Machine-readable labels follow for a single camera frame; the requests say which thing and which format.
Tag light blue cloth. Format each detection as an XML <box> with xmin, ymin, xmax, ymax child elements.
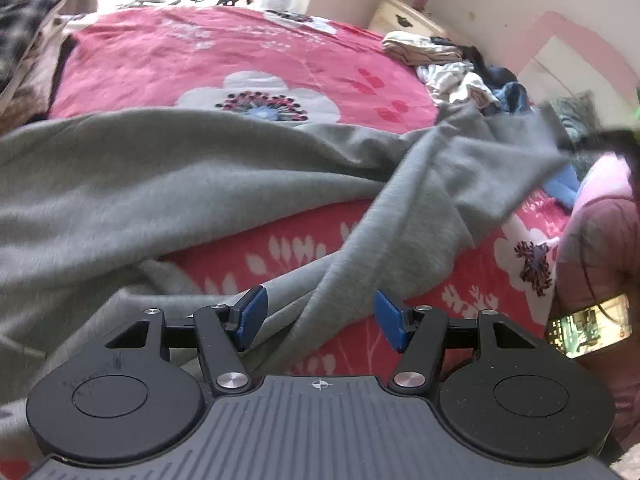
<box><xmin>544</xmin><ymin>164</ymin><xmax>583</xmax><ymax>211</ymax></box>

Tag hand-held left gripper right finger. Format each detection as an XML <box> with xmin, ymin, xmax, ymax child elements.
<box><xmin>375</xmin><ymin>290</ymin><xmax>541</xmax><ymax>396</ymax></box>

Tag dark crumpled garment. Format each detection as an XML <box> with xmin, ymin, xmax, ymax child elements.
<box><xmin>431</xmin><ymin>35</ymin><xmax>518</xmax><ymax>86</ymax></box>

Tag pink floral blanket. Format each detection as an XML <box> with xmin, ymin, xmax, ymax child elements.
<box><xmin>0</xmin><ymin>5</ymin><xmax>576</xmax><ymax>480</ymax></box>

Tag pink white headboard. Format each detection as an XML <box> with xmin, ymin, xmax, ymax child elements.
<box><xmin>517</xmin><ymin>10</ymin><xmax>640</xmax><ymax>126</ymax></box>

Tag grey-green fuzzy pillow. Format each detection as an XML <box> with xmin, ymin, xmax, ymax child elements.
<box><xmin>547</xmin><ymin>91</ymin><xmax>608</xmax><ymax>181</ymax></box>

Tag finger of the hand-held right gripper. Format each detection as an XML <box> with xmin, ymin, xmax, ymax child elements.
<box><xmin>570</xmin><ymin>129</ymin><xmax>636</xmax><ymax>153</ymax></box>

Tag person's pink jacket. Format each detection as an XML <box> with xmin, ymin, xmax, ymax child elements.
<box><xmin>552</xmin><ymin>152</ymin><xmax>640</xmax><ymax>466</ymax></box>

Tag cream nightstand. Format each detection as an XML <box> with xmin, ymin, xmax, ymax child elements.
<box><xmin>369</xmin><ymin>0</ymin><xmax>453</xmax><ymax>47</ymax></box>

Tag beige knit sweater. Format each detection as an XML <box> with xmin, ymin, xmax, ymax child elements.
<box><xmin>0</xmin><ymin>60</ymin><xmax>63</xmax><ymax>133</ymax></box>

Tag blue denim jeans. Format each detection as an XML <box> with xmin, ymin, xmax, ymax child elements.
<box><xmin>487</xmin><ymin>66</ymin><xmax>531</xmax><ymax>117</ymax></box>

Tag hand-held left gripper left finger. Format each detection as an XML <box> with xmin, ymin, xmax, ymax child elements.
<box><xmin>102</xmin><ymin>286</ymin><xmax>268</xmax><ymax>397</ymax></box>

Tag grey pants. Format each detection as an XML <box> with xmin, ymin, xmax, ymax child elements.
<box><xmin>0</xmin><ymin>102</ymin><xmax>576</xmax><ymax>468</ymax></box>

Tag black white plaid shirt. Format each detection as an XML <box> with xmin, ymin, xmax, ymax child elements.
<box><xmin>0</xmin><ymin>0</ymin><xmax>68</xmax><ymax>83</ymax></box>

